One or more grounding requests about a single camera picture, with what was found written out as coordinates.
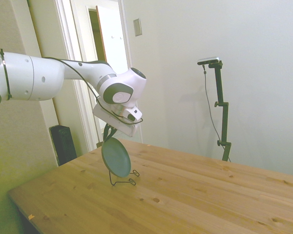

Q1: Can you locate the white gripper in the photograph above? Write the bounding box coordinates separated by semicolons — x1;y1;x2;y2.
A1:
92;103;140;143

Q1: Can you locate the dark teal round plate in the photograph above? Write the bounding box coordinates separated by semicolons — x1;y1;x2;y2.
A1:
101;137;132;178

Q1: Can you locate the black floor heater box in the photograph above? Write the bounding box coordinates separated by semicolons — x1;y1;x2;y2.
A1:
49;124;78;167

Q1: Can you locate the white divider panel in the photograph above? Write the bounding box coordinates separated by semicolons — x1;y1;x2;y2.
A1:
0;0;60;234

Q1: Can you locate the white door with wood edge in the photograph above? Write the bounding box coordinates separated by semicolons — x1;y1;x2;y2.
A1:
95;4;129;74

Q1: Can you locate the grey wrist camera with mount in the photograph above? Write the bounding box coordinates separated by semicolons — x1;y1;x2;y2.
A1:
111;110;128;122

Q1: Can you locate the white door frame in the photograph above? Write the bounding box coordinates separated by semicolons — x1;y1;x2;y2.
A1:
54;0;144;153

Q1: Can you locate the black wire plate stand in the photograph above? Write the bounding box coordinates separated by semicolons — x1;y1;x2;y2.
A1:
108;169;141;187

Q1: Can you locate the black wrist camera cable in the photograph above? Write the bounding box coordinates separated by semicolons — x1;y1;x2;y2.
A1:
42;57;144;126

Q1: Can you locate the grey wall switch plate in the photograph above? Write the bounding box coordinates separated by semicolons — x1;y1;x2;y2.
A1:
133;18;143;38

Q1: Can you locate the black articulated camera stand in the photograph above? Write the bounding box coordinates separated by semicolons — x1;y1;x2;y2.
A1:
208;60;233;162

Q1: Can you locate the grey stereo camera bar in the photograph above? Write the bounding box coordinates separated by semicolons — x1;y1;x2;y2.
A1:
197;56;221;66

